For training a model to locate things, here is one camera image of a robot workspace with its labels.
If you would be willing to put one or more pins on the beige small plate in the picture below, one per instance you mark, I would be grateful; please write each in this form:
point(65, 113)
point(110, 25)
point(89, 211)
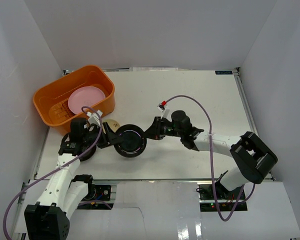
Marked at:
point(113, 124)

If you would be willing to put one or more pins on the white paper sheets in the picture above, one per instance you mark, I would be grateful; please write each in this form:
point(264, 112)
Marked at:
point(152, 69)

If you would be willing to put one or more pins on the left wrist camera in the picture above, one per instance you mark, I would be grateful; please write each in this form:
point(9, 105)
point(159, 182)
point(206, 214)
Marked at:
point(94, 118)

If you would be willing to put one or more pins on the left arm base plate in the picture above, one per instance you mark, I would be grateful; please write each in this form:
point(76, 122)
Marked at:
point(99, 192)

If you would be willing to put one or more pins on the orange plastic bin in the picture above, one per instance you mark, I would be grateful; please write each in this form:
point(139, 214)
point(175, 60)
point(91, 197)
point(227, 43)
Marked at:
point(51, 101)

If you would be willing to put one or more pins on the black plate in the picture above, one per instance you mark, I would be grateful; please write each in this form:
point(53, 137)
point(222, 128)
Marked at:
point(76, 146)
point(134, 141)

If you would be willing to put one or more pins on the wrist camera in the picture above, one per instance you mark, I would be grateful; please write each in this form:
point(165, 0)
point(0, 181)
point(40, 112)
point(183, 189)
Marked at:
point(163, 109)
point(94, 118)

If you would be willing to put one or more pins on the blue label sticker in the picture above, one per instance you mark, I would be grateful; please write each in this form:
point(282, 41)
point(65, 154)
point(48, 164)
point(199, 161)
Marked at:
point(223, 72)

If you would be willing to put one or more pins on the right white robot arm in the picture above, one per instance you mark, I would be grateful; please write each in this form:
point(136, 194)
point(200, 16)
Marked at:
point(253, 158)

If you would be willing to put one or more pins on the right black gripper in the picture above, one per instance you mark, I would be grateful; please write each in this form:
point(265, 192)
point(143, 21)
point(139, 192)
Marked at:
point(154, 132)

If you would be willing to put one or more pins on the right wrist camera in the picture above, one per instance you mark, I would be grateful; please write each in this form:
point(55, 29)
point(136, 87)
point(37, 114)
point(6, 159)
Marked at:
point(163, 109)

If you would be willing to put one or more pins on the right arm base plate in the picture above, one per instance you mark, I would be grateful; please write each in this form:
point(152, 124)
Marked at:
point(207, 202)

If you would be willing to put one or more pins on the pink plastic plate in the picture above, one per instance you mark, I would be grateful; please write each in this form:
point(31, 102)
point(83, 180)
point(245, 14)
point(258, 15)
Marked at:
point(84, 96)

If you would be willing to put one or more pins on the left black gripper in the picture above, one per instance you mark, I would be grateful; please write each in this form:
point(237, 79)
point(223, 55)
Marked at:
point(106, 134)

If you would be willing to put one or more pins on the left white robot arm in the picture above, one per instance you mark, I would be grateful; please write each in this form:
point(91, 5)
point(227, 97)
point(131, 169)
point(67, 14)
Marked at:
point(49, 217)

